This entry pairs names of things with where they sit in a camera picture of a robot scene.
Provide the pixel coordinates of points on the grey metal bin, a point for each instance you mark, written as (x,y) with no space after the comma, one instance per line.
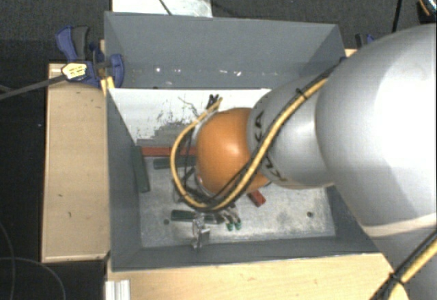
(205,52)

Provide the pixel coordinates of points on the dark green flat block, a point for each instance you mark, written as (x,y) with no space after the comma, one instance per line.
(182,215)
(140,172)

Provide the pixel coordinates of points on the red-brown flat block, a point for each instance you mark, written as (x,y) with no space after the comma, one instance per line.
(157,151)
(258,198)

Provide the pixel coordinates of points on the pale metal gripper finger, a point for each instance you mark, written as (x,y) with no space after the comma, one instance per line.
(198,225)
(203,237)

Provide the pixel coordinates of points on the pale wood board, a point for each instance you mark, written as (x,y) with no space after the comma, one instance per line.
(75,168)

